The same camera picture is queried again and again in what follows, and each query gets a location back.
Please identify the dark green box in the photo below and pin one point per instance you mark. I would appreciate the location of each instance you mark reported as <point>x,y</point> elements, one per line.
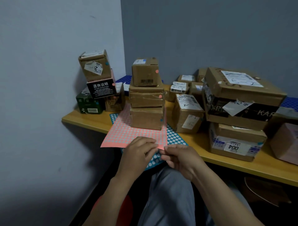
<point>86,104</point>

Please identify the person's left hand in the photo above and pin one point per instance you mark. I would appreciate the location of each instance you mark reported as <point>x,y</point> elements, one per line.
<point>135,160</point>

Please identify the box of stack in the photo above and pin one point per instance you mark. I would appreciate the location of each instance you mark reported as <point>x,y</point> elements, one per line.
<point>144,97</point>
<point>144,72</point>
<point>146,118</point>

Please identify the person's right forearm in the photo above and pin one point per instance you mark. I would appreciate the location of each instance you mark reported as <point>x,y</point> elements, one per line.
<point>228,200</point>

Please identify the pile of brown parcels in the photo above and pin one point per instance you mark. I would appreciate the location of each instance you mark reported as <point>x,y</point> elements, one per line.
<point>168,96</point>

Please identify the blue plastic grid pallet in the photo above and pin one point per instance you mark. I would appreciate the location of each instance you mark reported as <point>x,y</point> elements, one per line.
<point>121,79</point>
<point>291,103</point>

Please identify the box with 004 label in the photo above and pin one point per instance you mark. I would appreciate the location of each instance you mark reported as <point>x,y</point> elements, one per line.
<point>232,157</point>

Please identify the large pink box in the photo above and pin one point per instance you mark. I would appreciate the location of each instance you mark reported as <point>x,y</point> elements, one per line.
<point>286,144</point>

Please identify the person's right hand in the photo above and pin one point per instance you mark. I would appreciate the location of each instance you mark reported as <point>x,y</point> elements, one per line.
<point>186,163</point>

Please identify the pink dot sticker sheet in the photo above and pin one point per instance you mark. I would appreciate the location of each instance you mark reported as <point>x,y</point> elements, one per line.
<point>121,135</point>

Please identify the black and pink box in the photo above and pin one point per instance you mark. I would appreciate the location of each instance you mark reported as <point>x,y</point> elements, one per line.
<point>100,89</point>

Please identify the box with black KARRIE band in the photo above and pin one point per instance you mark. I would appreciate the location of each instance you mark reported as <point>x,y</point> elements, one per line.
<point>232,90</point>

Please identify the small tall box white labels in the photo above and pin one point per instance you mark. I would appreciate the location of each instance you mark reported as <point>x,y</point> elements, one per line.
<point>179,118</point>

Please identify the white paper note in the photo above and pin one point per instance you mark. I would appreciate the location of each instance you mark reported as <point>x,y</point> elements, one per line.
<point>126,87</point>

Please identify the teal sticker sheet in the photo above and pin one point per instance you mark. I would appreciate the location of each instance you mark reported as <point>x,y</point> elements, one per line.
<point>174,137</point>

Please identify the person's grey trousers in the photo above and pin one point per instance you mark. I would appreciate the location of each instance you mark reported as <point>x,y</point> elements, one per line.
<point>170,198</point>

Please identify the person's left forearm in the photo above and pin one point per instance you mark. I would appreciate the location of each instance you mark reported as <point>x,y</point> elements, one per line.
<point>109,202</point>

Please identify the red stool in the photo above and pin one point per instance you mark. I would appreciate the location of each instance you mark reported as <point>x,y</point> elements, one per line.
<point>125,209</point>

